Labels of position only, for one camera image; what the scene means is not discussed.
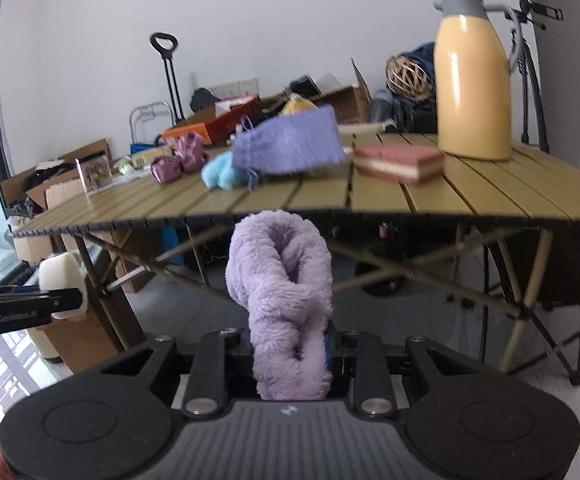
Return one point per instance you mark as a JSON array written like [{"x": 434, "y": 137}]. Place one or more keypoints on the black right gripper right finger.
[{"x": 360, "y": 375}]

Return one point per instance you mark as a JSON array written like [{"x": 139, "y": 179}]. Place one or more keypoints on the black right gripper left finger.
[{"x": 206, "y": 393}]

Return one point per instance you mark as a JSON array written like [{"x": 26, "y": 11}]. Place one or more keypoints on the white foam piece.
[{"x": 63, "y": 272}]

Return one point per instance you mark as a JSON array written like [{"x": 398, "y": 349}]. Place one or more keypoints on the fluffy purple sock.
[{"x": 280, "y": 271}]

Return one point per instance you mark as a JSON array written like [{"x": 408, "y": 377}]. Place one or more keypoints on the purple knitted pouch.
[{"x": 289, "y": 144}]

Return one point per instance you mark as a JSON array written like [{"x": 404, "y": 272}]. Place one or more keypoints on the clear box of nuts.
[{"x": 94, "y": 172}]

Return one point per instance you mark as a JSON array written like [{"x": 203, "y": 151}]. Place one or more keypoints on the purple satin pouch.
[
  {"x": 166, "y": 169},
  {"x": 190, "y": 152}
]

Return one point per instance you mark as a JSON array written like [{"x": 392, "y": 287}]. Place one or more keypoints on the light blue fluffy cloth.
[{"x": 220, "y": 173}]

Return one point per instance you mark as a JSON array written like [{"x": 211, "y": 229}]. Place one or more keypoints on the pink sponge block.
[{"x": 403, "y": 163}]

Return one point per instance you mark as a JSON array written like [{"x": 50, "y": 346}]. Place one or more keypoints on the tan folding table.
[{"x": 502, "y": 234}]

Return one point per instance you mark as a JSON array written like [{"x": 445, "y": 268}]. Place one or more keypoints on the orange cardboard box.
[{"x": 217, "y": 122}]

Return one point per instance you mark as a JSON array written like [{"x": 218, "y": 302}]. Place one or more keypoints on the woven rattan ball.
[{"x": 406, "y": 77}]

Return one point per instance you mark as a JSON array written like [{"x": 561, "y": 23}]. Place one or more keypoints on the yellow thermos jug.
[{"x": 472, "y": 80}]

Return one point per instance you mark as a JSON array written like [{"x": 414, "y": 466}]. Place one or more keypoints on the black camera tripod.
[{"x": 528, "y": 72}]

